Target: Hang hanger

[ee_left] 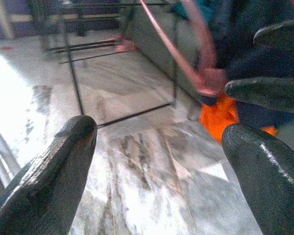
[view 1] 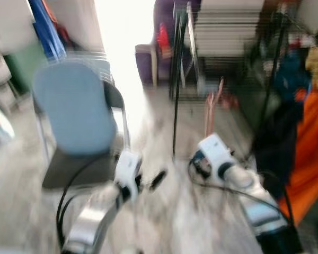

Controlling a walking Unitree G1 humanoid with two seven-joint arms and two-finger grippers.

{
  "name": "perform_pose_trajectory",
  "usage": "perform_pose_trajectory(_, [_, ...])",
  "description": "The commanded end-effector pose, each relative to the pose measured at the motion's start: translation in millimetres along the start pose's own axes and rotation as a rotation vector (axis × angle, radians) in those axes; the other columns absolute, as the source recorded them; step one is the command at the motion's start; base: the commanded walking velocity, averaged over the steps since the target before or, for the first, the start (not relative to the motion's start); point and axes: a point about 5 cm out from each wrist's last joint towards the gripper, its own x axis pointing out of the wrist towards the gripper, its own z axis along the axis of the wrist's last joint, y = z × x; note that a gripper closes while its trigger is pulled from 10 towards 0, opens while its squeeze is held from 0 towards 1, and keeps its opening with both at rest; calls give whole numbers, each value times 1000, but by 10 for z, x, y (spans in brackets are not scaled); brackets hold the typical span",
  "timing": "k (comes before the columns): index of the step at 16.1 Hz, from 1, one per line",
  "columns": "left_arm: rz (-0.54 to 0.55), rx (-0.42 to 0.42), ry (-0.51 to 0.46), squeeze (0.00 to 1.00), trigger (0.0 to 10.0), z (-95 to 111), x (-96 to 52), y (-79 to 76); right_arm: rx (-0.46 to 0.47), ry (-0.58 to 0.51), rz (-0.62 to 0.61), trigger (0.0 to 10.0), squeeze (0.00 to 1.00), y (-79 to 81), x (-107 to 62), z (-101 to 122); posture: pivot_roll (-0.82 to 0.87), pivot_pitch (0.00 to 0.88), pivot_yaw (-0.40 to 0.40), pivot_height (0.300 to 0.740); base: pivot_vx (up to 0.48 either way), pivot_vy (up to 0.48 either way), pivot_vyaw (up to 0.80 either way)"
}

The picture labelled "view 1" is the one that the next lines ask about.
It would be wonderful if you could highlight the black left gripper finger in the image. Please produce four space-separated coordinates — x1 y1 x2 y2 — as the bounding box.
148 169 168 192

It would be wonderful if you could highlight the pink plastic clothes hanger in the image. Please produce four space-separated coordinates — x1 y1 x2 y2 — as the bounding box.
204 78 225 139

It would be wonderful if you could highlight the grey seat folding chair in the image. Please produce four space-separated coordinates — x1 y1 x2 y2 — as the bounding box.
32 78 134 192

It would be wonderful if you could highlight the dark navy shirt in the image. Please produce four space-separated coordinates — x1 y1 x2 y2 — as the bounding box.
252 102 304 200

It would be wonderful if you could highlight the black metal drying rack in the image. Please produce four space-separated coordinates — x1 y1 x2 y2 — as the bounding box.
170 0 288 159

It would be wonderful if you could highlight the blue oblong cushion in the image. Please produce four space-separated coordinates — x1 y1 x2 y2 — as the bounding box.
32 62 118 156

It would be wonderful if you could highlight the orange shirt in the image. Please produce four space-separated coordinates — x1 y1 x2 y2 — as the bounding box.
278 86 318 226

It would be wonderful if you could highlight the purple armchair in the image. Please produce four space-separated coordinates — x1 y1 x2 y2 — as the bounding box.
136 0 173 86

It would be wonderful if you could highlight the cream couch cushion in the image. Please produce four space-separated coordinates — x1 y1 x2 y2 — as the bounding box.
193 0 267 57

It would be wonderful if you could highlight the green plastic storage bin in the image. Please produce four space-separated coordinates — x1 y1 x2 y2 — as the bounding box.
5 42 46 94

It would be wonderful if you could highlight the blue hanging garment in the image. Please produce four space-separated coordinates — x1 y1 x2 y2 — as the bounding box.
27 0 65 62

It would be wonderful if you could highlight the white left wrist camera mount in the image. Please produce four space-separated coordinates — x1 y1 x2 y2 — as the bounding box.
116 150 143 194

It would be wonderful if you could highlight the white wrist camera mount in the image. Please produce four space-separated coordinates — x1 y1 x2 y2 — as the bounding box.
197 133 235 178
116 150 143 194

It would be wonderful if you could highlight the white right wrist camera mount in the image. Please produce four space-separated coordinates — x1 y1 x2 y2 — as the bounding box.
197 133 235 178

